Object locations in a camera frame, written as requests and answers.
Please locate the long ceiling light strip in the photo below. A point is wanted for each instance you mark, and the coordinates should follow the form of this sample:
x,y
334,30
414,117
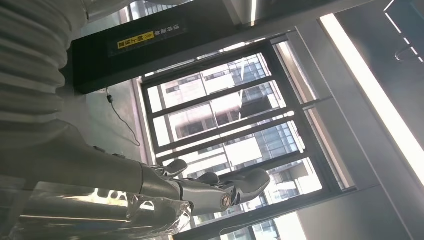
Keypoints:
x,y
374,89

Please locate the black inbound scanner machine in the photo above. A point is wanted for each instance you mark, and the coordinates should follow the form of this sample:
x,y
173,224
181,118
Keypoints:
x,y
185,49

